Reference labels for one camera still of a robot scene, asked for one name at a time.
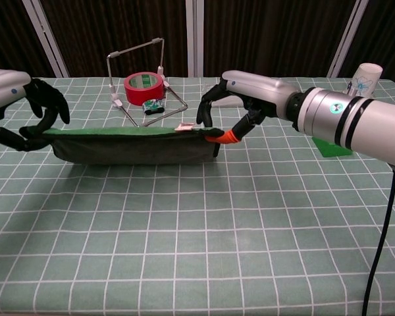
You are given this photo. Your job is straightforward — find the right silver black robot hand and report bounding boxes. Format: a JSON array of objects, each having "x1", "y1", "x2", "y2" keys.
[{"x1": 196, "y1": 70, "x2": 299, "y2": 145}]

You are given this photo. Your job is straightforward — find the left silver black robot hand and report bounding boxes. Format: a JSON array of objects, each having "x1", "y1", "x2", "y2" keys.
[{"x1": 0, "y1": 68, "x2": 70, "y2": 152}]

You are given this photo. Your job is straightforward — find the dark brown curtain panel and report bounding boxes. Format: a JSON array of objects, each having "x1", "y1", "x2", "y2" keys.
[
  {"x1": 338, "y1": 0, "x2": 395, "y2": 82},
  {"x1": 203, "y1": 0, "x2": 358, "y2": 78},
  {"x1": 41, "y1": 0, "x2": 188, "y2": 78},
  {"x1": 0, "y1": 0, "x2": 57, "y2": 78}
]

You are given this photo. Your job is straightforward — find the green toy building block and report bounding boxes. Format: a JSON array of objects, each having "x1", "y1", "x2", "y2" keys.
[{"x1": 311, "y1": 136, "x2": 354, "y2": 158}]

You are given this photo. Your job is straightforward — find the white paper cup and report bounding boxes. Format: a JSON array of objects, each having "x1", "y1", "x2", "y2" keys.
[{"x1": 344, "y1": 63, "x2": 384, "y2": 99}]

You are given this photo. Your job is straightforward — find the small green packet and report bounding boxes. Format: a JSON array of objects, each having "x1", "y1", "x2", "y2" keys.
[{"x1": 142, "y1": 99, "x2": 165, "y2": 115}]

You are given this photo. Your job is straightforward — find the red tape roll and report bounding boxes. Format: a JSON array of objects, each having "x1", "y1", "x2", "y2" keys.
[{"x1": 123, "y1": 71, "x2": 166, "y2": 107}]

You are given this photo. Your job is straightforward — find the green checked tablecloth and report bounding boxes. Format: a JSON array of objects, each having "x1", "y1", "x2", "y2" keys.
[{"x1": 0, "y1": 76, "x2": 395, "y2": 316}]

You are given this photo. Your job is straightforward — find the white screen frame post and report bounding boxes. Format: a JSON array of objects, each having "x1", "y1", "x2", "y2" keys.
[
  {"x1": 185, "y1": 0, "x2": 205, "y2": 78},
  {"x1": 326, "y1": 0, "x2": 369, "y2": 79},
  {"x1": 21, "y1": 0, "x2": 70, "y2": 79}
]

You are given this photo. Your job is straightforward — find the metal wire frame stand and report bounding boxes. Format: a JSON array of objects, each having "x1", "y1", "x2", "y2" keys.
[{"x1": 106, "y1": 37, "x2": 189, "y2": 128}]

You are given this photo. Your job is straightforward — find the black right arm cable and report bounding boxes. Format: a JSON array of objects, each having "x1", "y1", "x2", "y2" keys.
[{"x1": 361, "y1": 171, "x2": 395, "y2": 316}]

